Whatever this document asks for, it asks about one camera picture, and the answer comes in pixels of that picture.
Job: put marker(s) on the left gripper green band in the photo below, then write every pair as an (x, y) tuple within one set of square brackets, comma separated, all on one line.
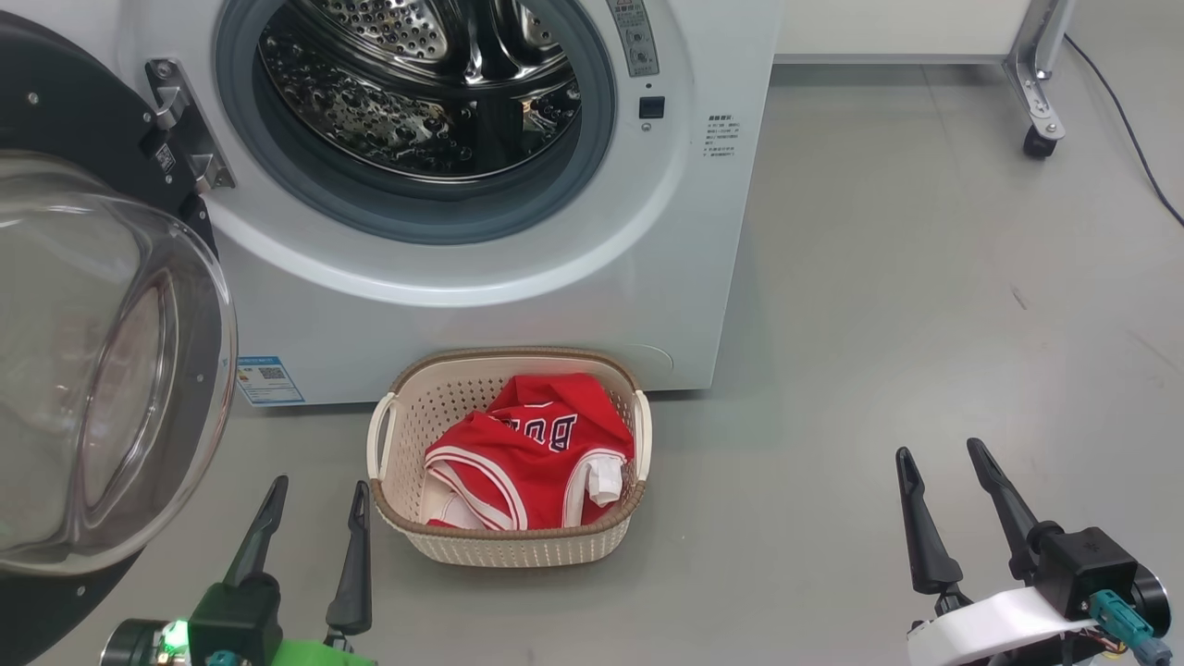
[(324, 655)]

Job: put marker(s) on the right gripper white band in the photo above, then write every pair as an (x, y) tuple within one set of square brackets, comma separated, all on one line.
[(990, 627)]

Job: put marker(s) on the red basketball jersey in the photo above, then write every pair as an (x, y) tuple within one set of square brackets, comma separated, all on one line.
[(518, 462)]

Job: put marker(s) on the black round glass washer door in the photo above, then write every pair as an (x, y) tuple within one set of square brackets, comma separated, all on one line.
[(111, 388)]

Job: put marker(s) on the cream perforated laundry basket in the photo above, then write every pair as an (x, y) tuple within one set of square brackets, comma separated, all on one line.
[(518, 548)]

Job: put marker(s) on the white front-load washing machine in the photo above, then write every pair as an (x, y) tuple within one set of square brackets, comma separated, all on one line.
[(518, 296)]

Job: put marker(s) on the blue energy label sticker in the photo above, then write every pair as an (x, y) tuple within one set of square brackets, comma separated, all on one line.
[(270, 381)]

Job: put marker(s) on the metal stand leg with castor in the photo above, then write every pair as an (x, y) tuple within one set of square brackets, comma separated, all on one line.
[(1041, 74)]

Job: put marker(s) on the white flat panel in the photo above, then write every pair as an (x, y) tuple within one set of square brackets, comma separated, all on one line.
[(897, 28)]

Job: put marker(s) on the grey instruction sticker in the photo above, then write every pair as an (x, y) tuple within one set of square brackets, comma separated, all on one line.
[(636, 37)]

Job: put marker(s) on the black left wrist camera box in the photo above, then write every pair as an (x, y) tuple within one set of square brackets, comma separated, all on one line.
[(236, 615)]

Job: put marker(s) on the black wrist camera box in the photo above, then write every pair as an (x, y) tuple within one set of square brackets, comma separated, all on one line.
[(236, 615), (1087, 564)]

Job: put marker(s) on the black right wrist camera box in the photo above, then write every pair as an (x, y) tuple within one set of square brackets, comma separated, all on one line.
[(1087, 564)]

